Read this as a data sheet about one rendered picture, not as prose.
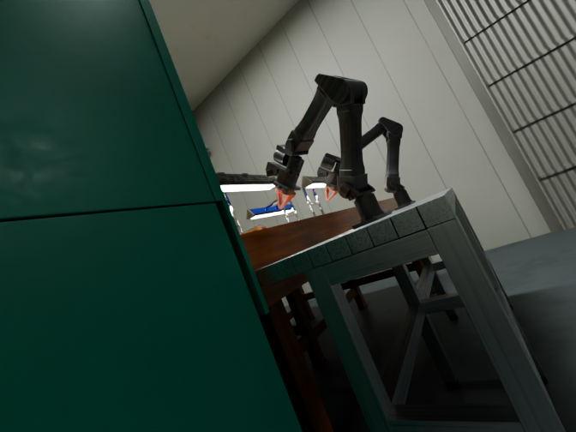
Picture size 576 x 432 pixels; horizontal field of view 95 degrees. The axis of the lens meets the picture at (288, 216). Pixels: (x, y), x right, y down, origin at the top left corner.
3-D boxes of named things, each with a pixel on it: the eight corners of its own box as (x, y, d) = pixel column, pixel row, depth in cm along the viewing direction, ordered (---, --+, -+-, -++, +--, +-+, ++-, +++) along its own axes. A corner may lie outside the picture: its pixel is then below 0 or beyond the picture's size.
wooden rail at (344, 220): (405, 218, 209) (394, 197, 211) (256, 315, 58) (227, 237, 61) (390, 224, 215) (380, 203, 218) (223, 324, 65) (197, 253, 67)
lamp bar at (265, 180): (281, 183, 145) (276, 171, 146) (181, 185, 93) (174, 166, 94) (271, 189, 149) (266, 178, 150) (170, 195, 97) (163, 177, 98)
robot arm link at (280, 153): (268, 163, 101) (272, 131, 96) (285, 160, 107) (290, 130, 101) (287, 174, 94) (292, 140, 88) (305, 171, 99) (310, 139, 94)
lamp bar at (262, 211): (296, 208, 256) (292, 201, 257) (254, 216, 204) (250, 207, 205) (289, 212, 260) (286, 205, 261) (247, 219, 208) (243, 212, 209)
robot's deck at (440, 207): (454, 194, 142) (451, 187, 142) (456, 218, 41) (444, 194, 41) (317, 248, 189) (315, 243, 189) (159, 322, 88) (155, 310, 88)
